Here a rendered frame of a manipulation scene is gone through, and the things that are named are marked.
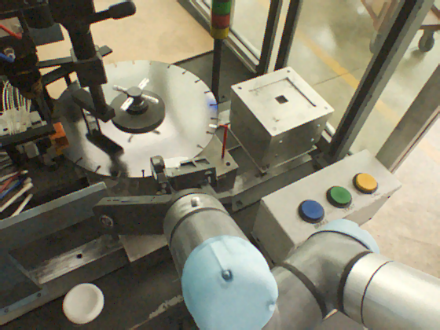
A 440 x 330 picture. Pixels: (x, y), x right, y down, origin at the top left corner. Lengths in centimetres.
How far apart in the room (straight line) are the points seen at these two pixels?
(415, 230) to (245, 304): 169
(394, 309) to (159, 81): 63
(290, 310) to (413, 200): 170
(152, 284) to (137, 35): 85
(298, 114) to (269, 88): 11
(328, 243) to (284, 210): 27
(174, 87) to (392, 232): 137
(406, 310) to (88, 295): 57
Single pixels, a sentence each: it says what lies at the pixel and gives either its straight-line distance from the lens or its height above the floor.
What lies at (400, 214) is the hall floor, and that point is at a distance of 197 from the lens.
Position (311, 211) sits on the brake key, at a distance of 69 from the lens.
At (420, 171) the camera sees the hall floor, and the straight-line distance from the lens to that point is 219.
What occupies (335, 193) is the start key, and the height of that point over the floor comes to 91.
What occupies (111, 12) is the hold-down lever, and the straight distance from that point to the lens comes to 53.
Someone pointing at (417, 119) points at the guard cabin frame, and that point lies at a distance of 78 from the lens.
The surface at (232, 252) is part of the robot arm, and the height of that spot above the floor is 120.
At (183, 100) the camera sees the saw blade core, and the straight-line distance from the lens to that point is 77.
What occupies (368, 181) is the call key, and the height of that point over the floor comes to 91.
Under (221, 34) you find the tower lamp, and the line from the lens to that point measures 91.
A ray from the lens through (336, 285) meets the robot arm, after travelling 41.
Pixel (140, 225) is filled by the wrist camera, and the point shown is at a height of 106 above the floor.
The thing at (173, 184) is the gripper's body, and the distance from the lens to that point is 47.
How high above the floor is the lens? 148
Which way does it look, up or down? 53 degrees down
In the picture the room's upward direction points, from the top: 7 degrees clockwise
